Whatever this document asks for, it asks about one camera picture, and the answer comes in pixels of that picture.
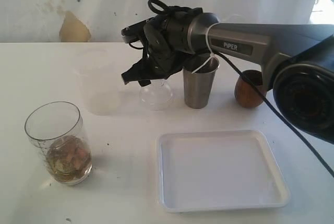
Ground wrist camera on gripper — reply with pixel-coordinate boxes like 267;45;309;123
121;19;149;44

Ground white rectangular tray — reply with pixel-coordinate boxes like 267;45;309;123
157;130;290;213

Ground white zip tie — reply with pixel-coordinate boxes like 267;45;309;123
190;28;219;75

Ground stainless steel cup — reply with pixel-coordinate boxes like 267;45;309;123
183;54;219;109

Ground brown wooden bowl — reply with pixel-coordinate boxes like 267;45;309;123
234;69;267;109

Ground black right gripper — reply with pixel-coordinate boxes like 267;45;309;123
121;21;192;87

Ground frosted translucent plastic container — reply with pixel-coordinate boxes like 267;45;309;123
74;48;120;116

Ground clear plastic measuring cup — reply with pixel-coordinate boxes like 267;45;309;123
24;101;92;185

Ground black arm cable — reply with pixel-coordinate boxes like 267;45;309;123
130;0;334;178

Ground clear plastic dome lid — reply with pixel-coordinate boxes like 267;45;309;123
139;79;174;111

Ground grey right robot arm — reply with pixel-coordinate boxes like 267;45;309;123
121;5;333;143

